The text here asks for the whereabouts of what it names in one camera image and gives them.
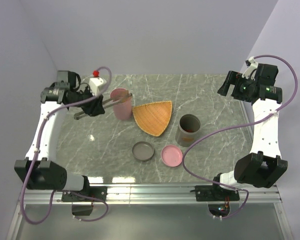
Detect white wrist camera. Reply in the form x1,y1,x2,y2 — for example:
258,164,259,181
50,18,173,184
88,70,107,96
242,56,259,80

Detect tall grey container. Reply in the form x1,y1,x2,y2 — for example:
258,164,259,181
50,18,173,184
175,114,201,147

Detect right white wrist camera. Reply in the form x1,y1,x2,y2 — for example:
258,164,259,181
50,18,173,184
242,56,259,80

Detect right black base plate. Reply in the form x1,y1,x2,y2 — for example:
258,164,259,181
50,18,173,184
190,185,240,202

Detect red chicken drumstick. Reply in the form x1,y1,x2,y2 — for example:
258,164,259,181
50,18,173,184
185,128,195,133

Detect grey round lid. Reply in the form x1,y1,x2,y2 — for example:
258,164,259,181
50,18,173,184
131,141,155,162

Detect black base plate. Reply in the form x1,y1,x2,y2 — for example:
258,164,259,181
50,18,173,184
190,185,240,202
61,186,108,203

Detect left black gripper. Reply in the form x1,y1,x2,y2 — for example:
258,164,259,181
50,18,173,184
70,84,106,117

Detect woven bamboo tray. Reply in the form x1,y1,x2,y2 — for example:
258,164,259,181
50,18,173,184
132,100,173,137

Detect metal tongs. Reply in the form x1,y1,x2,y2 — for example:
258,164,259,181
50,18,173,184
73,91,132,120

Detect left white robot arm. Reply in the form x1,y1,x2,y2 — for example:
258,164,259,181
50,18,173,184
14,68,109,201

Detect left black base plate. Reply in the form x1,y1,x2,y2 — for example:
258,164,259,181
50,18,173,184
61,186,108,203

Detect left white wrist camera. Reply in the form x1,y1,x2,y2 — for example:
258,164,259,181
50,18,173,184
88,70,107,96

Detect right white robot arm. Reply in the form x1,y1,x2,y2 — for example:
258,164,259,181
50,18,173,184
210,61,288,200

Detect tall pink cup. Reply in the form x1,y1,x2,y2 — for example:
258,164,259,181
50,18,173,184
110,87,132,121

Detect pink round lid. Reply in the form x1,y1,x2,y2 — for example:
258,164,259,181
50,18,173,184
161,145,183,168

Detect aluminium mounting rail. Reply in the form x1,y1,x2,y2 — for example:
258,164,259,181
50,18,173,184
7,183,294,240

